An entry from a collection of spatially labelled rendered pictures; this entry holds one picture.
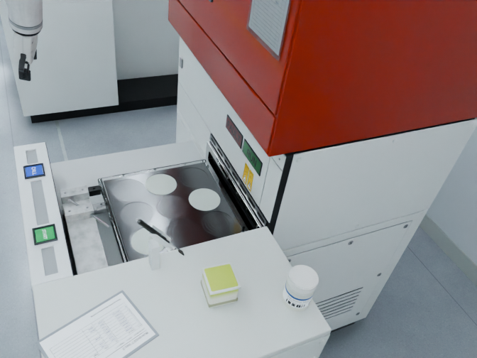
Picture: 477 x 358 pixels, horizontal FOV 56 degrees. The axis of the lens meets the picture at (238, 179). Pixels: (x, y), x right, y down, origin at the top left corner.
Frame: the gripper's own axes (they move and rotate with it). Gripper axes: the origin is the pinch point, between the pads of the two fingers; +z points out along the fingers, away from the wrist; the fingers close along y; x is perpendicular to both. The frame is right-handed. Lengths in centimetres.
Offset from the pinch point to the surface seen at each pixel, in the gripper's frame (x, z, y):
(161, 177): 44, 15, 23
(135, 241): 37, 9, 49
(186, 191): 52, 11, 29
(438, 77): 104, -49, 22
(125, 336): 35, -6, 79
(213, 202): 60, 9, 34
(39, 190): 9.2, 12.6, 35.0
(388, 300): 176, 80, 35
